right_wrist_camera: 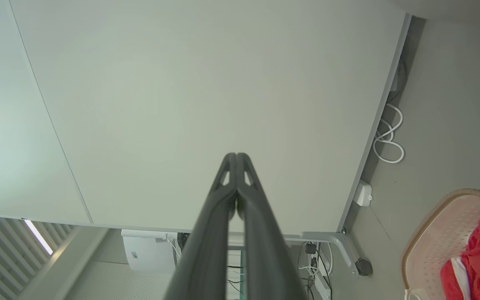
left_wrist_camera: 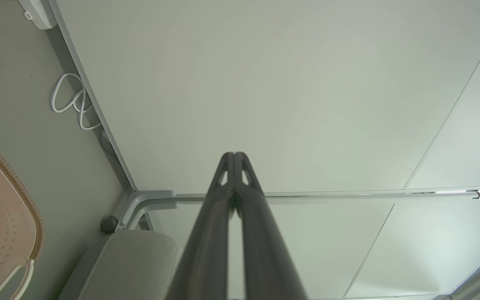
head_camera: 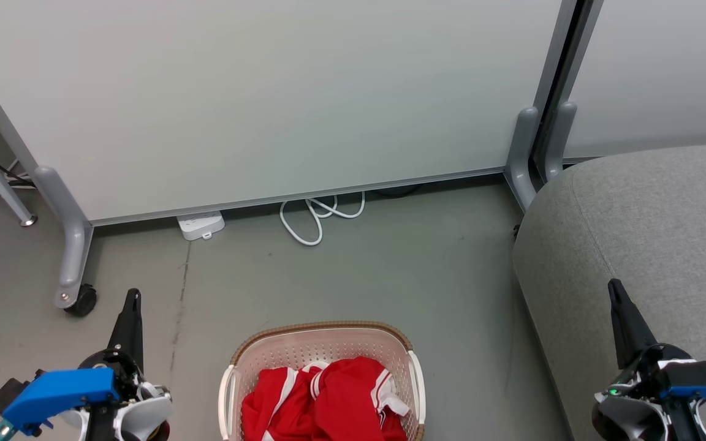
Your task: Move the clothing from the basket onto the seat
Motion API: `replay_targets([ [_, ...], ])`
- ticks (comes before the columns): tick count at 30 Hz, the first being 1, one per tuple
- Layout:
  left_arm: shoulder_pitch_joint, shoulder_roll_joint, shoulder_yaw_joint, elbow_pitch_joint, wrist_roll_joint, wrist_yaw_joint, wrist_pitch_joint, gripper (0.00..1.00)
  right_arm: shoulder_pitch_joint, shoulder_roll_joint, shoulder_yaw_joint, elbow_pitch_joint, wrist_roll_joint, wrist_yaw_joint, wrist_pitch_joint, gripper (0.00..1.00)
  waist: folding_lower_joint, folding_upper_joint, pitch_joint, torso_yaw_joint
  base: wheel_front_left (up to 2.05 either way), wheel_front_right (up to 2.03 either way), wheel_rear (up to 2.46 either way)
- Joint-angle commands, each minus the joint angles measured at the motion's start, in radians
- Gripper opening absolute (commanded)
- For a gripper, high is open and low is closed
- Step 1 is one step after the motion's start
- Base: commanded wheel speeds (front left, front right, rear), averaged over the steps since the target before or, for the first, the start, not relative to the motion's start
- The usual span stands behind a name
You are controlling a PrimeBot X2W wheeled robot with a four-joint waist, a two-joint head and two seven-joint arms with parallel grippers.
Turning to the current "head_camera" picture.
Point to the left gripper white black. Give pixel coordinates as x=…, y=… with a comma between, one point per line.
x=138, y=407

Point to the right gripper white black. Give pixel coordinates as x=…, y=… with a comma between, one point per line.
x=632, y=413

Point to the red and white jersey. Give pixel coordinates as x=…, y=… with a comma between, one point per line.
x=341, y=398

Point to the grey fabric sofa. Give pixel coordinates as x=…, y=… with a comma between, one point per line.
x=665, y=233

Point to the black caster wheel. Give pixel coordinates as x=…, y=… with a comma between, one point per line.
x=84, y=301

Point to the grey partition foot with caster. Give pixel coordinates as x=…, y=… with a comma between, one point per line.
x=74, y=245

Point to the white power strip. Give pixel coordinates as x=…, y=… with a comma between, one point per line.
x=200, y=224

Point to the white plastic laundry basket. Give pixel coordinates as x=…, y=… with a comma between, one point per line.
x=304, y=346

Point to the narrow white partition panel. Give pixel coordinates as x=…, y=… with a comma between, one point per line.
x=665, y=61

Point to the large white partition panel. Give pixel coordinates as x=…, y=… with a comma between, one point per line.
x=267, y=92

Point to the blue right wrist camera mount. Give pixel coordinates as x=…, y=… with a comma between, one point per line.
x=705, y=376

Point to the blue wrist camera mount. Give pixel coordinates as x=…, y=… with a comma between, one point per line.
x=705, y=376
x=59, y=395

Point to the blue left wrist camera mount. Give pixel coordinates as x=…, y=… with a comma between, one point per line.
x=59, y=395

